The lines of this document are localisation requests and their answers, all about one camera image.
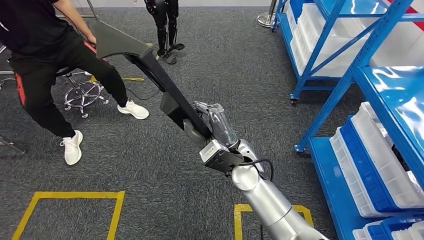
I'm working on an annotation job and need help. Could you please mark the black humanoid robot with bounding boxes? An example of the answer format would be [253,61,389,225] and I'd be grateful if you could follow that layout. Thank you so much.
[144,0,186,65]

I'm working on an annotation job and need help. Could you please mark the black camera cable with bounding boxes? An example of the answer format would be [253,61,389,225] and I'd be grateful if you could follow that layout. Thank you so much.
[238,158,275,182]

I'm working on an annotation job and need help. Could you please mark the person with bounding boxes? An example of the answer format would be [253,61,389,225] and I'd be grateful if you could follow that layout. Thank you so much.
[0,0,150,167]

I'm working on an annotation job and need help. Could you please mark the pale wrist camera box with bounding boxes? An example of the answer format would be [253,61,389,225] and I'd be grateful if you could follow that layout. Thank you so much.
[199,139,230,164]

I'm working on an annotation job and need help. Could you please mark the black floor cable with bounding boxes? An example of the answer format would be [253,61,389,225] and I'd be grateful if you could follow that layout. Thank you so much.
[125,86,164,101]

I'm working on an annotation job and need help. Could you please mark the blue steel shelf rack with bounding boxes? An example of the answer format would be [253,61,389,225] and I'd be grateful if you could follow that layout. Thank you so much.
[294,0,424,240]
[270,0,398,106]

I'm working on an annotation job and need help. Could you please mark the chrome swivel stool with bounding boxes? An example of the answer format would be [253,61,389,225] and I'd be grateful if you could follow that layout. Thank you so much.
[56,66,110,119]

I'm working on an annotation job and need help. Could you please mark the yellow floor tape square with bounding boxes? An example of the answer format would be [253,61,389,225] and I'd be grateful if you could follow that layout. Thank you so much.
[11,191,126,240]
[88,75,146,83]
[233,204,315,240]

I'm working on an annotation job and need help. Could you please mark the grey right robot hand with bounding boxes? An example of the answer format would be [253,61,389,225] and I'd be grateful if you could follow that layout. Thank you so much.
[183,100,240,149]

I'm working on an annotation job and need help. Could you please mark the long black plastic part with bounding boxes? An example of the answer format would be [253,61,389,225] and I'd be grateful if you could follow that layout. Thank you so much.
[93,20,215,140]

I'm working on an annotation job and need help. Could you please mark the silver stanchion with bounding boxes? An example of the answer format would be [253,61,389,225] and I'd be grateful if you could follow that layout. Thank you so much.
[257,0,279,28]

